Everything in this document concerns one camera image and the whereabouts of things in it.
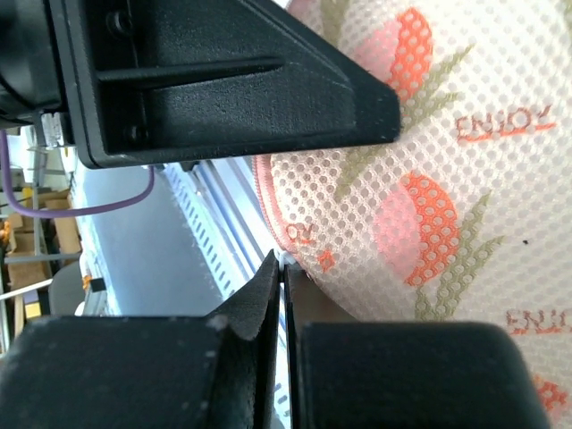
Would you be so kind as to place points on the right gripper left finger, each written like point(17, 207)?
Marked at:
point(211, 371)

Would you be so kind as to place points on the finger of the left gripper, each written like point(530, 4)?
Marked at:
point(150, 82)

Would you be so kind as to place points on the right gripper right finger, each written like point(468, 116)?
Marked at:
point(350, 374)

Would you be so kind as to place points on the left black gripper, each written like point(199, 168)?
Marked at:
point(31, 77)

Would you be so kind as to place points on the floral mesh laundry bag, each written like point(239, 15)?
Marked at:
point(468, 215)

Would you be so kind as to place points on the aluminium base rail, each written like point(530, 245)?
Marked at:
point(218, 199)

